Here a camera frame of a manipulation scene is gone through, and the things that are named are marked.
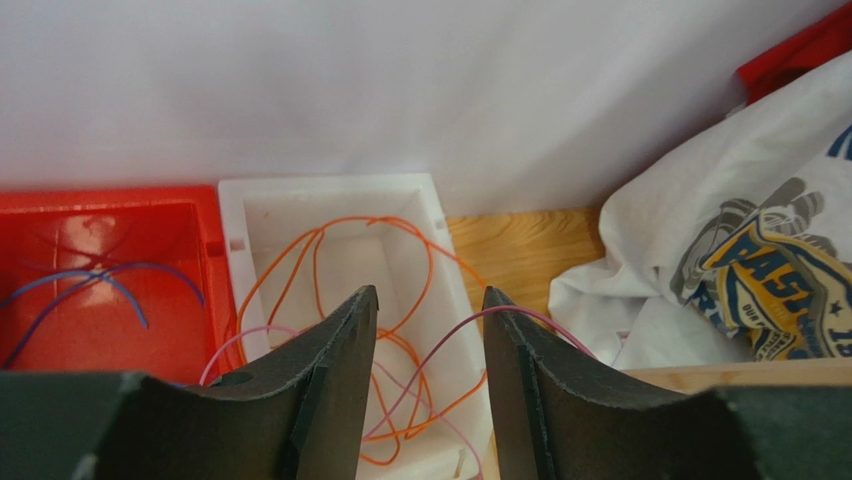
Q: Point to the white small bin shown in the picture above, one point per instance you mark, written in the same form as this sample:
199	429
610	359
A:
298	247

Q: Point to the red small bin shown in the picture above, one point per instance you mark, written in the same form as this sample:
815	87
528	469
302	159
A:
123	279

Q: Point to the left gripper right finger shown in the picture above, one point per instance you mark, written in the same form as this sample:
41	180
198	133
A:
561	414

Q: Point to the white printed shirt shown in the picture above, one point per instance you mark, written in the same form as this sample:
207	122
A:
736	246

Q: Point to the wooden rack pole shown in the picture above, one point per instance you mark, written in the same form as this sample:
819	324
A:
692	379

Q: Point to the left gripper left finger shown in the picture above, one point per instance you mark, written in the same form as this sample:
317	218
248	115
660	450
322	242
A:
297	412

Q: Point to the red garment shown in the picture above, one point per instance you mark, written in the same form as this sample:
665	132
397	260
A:
796	56

